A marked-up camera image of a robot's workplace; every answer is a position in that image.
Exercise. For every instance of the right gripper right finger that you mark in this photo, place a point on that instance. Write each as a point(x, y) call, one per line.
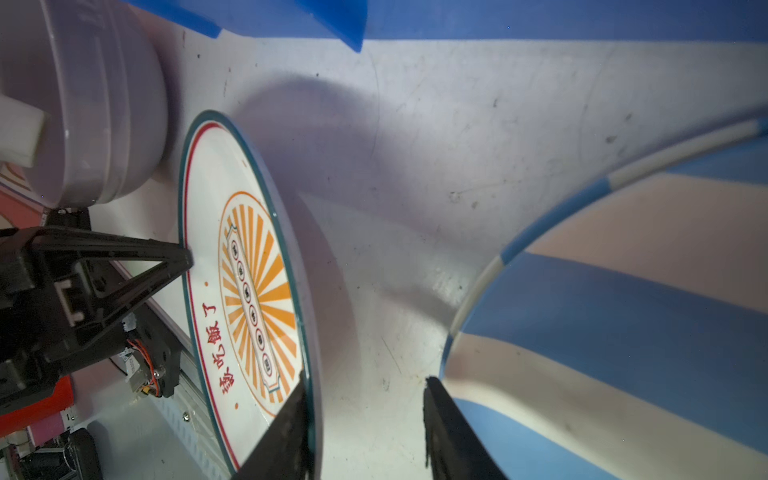
point(453, 450)

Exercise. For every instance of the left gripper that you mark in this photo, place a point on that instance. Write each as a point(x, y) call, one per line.
point(64, 294)

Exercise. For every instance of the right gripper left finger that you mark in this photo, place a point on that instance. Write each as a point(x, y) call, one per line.
point(283, 451)

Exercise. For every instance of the orange sunburst plate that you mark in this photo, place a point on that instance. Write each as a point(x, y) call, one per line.
point(247, 296)

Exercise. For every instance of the blue striped plate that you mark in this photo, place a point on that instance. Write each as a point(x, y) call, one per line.
point(623, 335)

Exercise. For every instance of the blue plastic bin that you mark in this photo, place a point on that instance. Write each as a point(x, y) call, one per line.
point(352, 22)

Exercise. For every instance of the lilac bowl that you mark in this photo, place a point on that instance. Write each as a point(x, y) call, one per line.
point(95, 76)

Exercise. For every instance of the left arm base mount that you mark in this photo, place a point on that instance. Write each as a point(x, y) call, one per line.
point(158, 348)

